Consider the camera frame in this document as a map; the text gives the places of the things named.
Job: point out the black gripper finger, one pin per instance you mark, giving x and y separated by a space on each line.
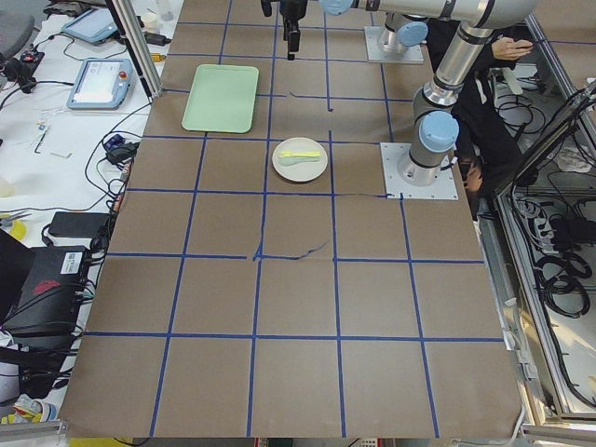
291 36

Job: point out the yellow plastic fork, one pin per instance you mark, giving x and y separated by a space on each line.
306 154

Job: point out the white round plate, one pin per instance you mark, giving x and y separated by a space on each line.
304 172

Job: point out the green plastic tray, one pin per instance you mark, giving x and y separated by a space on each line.
221 99

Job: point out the light blue plastic spoon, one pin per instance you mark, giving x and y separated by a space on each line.
295 160

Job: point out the blue teach pendant far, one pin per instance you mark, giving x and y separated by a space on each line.
94 27

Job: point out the blue teach pendant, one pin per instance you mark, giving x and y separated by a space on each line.
101 84
94 27

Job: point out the blue teach pendant near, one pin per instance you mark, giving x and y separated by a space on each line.
101 84

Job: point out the person in black clothes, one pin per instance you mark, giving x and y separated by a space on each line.
486 151

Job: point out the black power adapter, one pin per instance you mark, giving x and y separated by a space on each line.
77 224

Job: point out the black computer box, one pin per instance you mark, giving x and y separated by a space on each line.
53 292

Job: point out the aluminium frame post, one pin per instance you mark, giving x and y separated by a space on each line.
130 30

